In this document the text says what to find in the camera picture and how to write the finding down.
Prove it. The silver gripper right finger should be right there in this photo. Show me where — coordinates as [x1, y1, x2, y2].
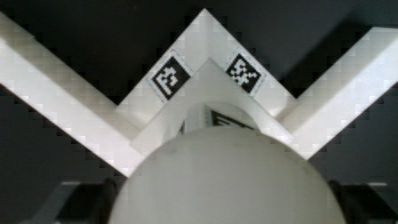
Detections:
[328, 180, 398, 224]

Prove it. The white lamp bulb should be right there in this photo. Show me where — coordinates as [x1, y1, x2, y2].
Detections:
[106, 105, 348, 224]

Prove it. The white U-shaped fence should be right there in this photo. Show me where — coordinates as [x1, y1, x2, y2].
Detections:
[0, 14, 398, 173]

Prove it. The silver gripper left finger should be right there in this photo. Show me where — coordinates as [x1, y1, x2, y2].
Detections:
[19, 179, 117, 224]

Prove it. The white lamp base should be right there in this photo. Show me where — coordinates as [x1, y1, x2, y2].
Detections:
[117, 11, 294, 154]

